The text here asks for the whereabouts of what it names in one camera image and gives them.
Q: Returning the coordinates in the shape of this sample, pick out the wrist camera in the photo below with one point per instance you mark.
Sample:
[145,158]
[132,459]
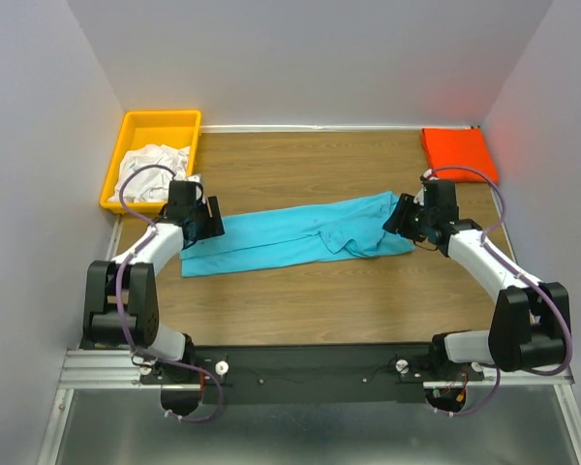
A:
[440,194]
[195,178]

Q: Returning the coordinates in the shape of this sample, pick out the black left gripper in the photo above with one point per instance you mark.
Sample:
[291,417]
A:
[214,226]

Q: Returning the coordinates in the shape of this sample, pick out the yellow plastic bin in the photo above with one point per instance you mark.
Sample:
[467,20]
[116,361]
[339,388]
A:
[177,128]

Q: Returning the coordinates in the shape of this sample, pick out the crumpled white t-shirt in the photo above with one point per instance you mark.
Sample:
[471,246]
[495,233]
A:
[152,184]

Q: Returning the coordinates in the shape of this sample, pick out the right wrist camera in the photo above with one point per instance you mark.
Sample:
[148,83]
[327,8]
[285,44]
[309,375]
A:
[440,194]

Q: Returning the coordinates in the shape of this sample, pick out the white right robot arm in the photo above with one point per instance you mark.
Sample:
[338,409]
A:
[530,328]

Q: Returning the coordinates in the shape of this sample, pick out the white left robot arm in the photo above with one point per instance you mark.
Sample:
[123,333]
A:
[121,305]

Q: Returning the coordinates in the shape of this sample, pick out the folded orange t-shirt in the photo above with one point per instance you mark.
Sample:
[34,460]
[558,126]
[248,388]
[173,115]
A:
[459,147]

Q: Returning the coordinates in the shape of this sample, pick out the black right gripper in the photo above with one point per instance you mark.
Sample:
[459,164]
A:
[397,219]

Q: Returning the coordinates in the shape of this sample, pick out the cyan blue t-shirt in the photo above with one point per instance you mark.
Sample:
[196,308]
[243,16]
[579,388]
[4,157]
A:
[317,233]

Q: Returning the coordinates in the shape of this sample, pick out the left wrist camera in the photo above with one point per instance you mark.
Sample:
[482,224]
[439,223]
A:
[195,178]

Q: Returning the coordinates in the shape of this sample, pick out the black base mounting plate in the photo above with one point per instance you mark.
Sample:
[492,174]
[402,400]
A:
[313,374]

